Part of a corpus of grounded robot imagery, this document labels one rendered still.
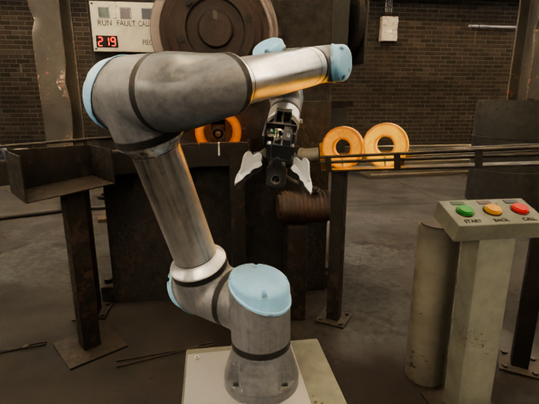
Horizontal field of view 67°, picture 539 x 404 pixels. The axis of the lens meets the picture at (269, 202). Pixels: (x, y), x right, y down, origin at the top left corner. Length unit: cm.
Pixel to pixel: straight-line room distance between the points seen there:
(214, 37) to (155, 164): 91
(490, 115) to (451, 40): 528
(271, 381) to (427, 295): 65
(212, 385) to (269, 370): 14
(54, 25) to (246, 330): 393
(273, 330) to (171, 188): 31
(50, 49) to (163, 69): 386
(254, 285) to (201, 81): 37
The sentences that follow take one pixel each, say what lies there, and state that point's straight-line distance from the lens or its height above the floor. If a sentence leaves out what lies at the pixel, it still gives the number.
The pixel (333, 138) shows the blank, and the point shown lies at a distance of 152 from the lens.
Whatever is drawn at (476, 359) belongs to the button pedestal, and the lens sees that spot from 129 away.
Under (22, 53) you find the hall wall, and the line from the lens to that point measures 838.
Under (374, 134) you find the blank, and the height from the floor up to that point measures 76.
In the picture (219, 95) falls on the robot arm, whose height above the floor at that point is 88.
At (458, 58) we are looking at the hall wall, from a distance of 907.
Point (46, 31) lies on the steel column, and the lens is 445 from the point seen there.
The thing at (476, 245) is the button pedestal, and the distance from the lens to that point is 114.
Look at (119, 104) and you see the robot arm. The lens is 64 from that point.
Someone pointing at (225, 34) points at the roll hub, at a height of 110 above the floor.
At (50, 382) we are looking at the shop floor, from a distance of 157.
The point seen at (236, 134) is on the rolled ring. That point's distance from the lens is 164.
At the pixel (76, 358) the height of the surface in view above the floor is 1.
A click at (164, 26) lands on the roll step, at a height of 113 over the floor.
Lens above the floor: 87
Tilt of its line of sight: 14 degrees down
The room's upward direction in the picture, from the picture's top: straight up
